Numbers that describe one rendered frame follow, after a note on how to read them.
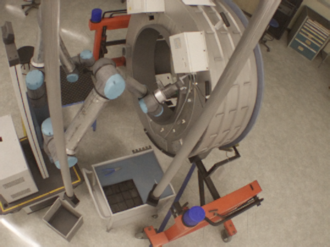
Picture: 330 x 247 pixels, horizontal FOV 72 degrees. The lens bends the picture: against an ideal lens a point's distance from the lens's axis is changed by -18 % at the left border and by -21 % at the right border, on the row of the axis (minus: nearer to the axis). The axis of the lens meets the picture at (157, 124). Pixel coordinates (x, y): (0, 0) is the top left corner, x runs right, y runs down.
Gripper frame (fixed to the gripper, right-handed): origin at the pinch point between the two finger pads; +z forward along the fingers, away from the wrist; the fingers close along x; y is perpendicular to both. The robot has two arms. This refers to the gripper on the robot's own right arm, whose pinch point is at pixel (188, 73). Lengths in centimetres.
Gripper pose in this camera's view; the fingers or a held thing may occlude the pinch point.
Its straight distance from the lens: 174.3
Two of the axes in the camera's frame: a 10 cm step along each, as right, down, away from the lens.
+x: -0.7, 2.2, -9.7
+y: 5.3, 8.3, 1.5
